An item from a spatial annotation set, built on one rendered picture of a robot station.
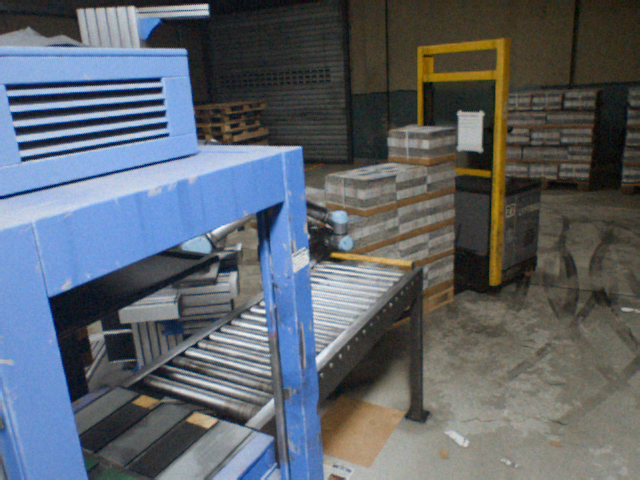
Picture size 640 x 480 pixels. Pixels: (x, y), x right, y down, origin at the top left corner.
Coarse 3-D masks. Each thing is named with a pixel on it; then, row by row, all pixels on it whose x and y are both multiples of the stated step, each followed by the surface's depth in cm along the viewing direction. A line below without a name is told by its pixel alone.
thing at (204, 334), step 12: (312, 264) 266; (252, 300) 227; (240, 312) 216; (216, 324) 207; (228, 324) 209; (192, 336) 198; (204, 336) 198; (180, 348) 190; (156, 360) 182; (168, 360) 182; (144, 372) 175; (156, 372) 178; (120, 384) 169; (132, 384) 169; (156, 396) 179
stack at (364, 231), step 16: (400, 208) 353; (416, 208) 363; (352, 224) 327; (368, 224) 337; (384, 224) 346; (400, 224) 356; (416, 224) 366; (368, 240) 339; (416, 240) 368; (368, 256) 341; (384, 256) 350; (400, 256) 362; (416, 256) 371; (400, 320) 377
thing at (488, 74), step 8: (472, 72) 382; (480, 72) 377; (488, 72) 372; (424, 80) 416; (432, 80) 410; (440, 80) 405; (448, 80) 399; (456, 80) 394; (464, 80) 388; (472, 80) 384
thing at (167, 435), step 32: (96, 416) 153; (128, 416) 152; (160, 416) 151; (192, 416) 150; (96, 448) 140; (128, 448) 139; (160, 448) 138; (192, 448) 137; (224, 448) 137; (256, 448) 137
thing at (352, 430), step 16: (336, 400) 292; (352, 400) 292; (336, 416) 279; (352, 416) 278; (368, 416) 277; (384, 416) 277; (400, 416) 276; (336, 432) 266; (352, 432) 266; (368, 432) 265; (384, 432) 264; (336, 448) 255; (352, 448) 254; (368, 448) 254; (368, 464) 243
